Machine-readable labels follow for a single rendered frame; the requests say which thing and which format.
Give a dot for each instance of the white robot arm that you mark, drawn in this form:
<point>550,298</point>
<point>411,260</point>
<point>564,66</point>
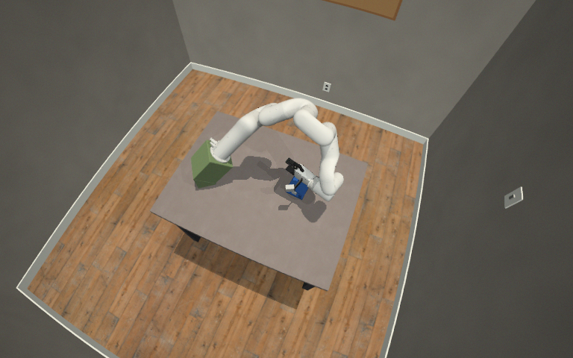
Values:
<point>304,114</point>

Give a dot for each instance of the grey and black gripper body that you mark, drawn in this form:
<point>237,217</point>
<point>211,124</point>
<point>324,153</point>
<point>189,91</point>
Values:
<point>307,175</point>

